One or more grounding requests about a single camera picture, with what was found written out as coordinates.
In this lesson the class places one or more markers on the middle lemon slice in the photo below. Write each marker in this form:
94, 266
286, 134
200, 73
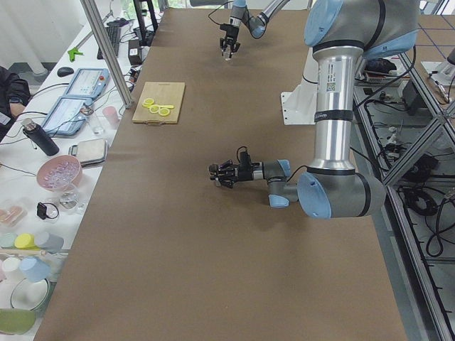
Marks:
154, 108

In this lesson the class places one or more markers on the black water bottle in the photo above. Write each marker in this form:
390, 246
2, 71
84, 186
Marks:
36, 133

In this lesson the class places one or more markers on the lower blue teach pendant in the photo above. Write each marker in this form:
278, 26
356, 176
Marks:
65, 118

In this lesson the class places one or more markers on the green bowl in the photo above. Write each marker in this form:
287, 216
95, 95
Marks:
16, 321

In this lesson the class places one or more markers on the pink bowl with ice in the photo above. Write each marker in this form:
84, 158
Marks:
59, 172

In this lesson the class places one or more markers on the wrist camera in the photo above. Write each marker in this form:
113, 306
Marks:
243, 156

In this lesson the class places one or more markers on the lemon slice near handle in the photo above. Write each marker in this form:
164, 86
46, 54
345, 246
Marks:
164, 112

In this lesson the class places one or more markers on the clear drinking glass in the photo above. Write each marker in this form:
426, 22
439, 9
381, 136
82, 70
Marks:
95, 125

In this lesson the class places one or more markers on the aluminium frame post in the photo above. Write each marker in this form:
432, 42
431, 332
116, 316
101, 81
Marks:
98, 29

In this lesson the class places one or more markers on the clear glass beaker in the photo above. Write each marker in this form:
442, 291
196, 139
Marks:
227, 55

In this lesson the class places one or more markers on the bamboo cutting board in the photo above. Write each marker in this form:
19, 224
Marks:
163, 93

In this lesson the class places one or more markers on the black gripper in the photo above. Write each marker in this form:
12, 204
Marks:
244, 172
232, 31

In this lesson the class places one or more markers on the yellow plastic cup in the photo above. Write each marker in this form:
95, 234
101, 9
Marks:
25, 241

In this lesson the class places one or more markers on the silver kitchen scale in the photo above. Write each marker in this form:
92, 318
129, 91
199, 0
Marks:
90, 152

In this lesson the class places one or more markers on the grey plastic cup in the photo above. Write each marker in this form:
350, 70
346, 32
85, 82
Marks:
49, 242

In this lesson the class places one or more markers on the blue teach pendant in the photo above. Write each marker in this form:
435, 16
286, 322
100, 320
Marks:
88, 83
65, 118

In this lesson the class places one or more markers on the pink plastic cup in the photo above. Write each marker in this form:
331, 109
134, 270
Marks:
110, 113

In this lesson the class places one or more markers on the black keyboard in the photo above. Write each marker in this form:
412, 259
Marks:
113, 33

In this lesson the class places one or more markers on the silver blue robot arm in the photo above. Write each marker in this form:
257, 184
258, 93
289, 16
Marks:
340, 34
256, 25

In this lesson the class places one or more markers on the light blue plastic cup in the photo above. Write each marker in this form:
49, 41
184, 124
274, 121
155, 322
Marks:
34, 269

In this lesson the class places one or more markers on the upper blue teach pendant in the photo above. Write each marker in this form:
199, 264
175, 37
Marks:
88, 83

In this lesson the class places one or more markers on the far lemon slice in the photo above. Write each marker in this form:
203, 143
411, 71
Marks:
148, 102

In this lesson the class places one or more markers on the black computer mouse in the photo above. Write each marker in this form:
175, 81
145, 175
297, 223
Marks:
64, 71

